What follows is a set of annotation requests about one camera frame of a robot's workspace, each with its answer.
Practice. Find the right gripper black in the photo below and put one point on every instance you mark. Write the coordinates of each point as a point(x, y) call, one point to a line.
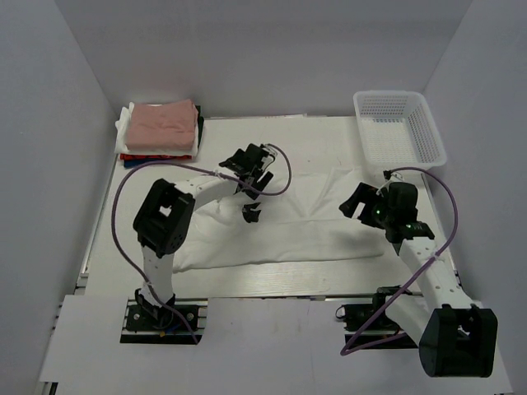
point(365, 193)

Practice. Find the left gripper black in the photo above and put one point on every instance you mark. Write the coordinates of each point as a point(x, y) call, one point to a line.
point(262, 180)

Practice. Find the white t-shirt with robot print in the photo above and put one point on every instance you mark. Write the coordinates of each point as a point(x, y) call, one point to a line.
point(302, 225)

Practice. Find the pink t-shirt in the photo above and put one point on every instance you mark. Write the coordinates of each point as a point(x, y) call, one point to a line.
point(169, 127)

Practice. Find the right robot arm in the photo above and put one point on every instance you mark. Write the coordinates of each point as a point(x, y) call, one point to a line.
point(454, 337)

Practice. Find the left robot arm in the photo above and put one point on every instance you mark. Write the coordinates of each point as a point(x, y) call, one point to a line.
point(163, 220)

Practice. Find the white folded t-shirt in stack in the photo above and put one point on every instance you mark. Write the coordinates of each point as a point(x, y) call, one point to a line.
point(122, 127)

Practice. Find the white plastic mesh basket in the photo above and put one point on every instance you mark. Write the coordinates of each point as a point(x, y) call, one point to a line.
point(397, 129)

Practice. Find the navy blue folded t-shirt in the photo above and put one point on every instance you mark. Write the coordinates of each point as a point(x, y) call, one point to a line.
point(130, 164)

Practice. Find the red printed folded t-shirt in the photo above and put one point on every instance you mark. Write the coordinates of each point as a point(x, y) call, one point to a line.
point(129, 157)

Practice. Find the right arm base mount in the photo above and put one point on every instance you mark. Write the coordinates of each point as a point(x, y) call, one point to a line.
point(383, 333)

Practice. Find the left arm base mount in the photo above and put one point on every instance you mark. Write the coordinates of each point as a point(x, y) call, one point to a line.
point(155, 325)

